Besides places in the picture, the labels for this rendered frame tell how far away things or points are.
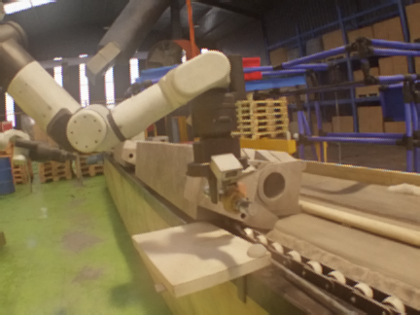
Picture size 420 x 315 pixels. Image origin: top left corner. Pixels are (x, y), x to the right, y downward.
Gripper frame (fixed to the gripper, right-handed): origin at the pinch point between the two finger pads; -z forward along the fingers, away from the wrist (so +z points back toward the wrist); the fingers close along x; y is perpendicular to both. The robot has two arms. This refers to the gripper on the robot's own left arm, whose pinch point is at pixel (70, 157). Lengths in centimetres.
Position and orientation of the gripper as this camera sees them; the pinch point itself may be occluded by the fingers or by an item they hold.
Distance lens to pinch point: 130.2
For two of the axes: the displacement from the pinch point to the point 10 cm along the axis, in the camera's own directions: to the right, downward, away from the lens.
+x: 6.5, 1.5, -7.5
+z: -7.3, -1.5, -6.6
